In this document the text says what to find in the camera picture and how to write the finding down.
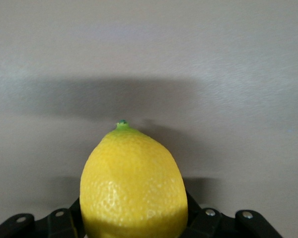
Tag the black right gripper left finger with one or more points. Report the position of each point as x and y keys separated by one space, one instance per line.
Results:
x=59 y=223

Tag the yellow lemon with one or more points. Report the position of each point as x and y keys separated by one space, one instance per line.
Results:
x=134 y=183

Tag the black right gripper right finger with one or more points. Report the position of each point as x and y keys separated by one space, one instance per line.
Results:
x=208 y=220

